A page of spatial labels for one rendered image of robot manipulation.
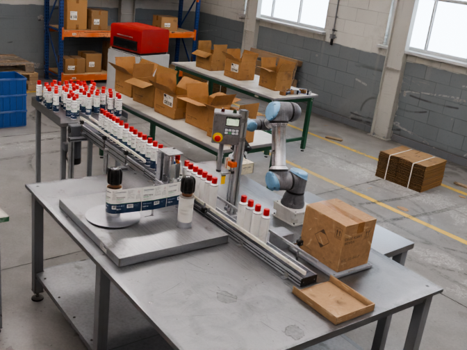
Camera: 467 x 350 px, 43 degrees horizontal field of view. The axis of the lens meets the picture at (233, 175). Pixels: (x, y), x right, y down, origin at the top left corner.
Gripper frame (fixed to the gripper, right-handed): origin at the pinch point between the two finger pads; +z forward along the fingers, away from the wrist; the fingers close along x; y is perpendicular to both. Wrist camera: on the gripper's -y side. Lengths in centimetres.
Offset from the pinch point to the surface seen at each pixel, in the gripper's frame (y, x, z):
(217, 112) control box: -28, 47, -46
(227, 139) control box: -33, 42, -31
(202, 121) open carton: 136, -73, 12
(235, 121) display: -36, 40, -42
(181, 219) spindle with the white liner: -46, 81, 8
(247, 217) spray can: -69, 53, 3
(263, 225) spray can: -82, 54, 3
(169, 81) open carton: 206, -81, -12
